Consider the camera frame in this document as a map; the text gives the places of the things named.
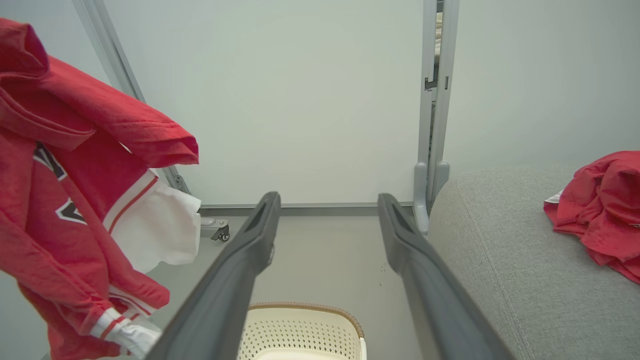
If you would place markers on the plain red t-shirt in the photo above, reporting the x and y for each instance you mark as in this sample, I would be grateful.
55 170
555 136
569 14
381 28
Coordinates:
605 210

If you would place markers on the black caster wheel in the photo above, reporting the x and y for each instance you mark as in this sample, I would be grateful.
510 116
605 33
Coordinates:
223 234

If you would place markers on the grey curved partition foot pair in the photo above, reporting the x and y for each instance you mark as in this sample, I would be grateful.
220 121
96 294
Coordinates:
422 195

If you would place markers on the grey horizontal partition foot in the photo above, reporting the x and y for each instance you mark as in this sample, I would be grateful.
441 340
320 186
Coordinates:
212 223

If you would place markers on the upright grey partition post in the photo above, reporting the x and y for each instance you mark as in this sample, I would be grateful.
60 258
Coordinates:
432 125

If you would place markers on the grey fabric sofa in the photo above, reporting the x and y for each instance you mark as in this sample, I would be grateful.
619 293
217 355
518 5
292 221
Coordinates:
500 250

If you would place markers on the red jersey with white sleeves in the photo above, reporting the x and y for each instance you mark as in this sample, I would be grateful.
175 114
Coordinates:
60 200

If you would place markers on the cream laundry basket brown rim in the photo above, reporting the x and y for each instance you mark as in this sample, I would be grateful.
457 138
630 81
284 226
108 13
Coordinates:
300 330

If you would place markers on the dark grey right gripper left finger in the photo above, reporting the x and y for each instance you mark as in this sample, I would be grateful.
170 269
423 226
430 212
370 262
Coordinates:
225 280

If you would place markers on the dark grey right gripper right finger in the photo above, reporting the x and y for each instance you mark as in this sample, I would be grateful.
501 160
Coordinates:
430 290

